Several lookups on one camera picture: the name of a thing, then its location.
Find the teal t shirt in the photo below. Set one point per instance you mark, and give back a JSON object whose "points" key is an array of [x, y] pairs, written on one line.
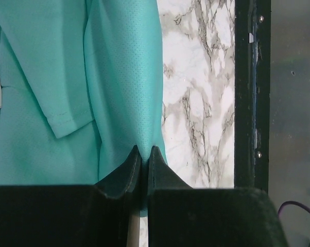
{"points": [[82, 84]]}

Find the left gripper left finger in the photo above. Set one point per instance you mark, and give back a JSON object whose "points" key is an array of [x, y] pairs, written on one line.
{"points": [[124, 178]]}

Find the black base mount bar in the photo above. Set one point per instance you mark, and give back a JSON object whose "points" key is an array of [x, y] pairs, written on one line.
{"points": [[252, 93]]}

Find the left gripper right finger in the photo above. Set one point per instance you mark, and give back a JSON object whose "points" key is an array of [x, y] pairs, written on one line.
{"points": [[160, 175]]}

